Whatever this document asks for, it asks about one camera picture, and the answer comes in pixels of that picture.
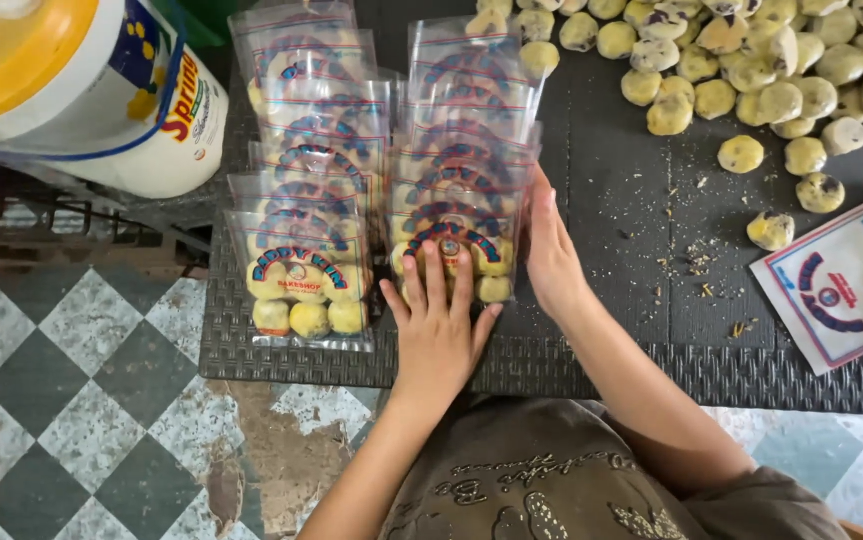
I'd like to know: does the dark metal rack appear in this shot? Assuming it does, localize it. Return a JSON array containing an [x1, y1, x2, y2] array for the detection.
[[0, 146, 215, 261]]

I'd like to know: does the stack of empty printed bags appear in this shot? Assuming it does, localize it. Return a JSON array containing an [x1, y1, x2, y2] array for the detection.
[[749, 183, 863, 377]]

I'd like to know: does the row of cookie packets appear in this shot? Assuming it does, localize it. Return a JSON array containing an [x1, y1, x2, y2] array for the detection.
[[385, 13, 547, 310], [224, 0, 395, 354]]

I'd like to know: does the green plastic container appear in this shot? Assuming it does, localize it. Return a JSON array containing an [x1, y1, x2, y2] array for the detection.
[[149, 0, 235, 51]]

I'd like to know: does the white bucket with yellow lid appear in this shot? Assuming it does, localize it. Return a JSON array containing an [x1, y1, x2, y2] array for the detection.
[[0, 0, 231, 201]]

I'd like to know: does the heap of chocolate chip cookies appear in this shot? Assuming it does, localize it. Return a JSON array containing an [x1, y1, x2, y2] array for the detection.
[[465, 0, 863, 253]]

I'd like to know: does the person's right hand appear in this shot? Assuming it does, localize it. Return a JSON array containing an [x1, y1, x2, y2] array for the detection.
[[524, 166, 592, 321]]

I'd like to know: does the person's brown printed shirt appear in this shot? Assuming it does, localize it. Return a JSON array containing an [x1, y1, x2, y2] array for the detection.
[[377, 396, 854, 540]]

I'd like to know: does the person's left hand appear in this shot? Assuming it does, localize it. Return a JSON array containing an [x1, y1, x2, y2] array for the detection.
[[379, 240, 505, 400]]

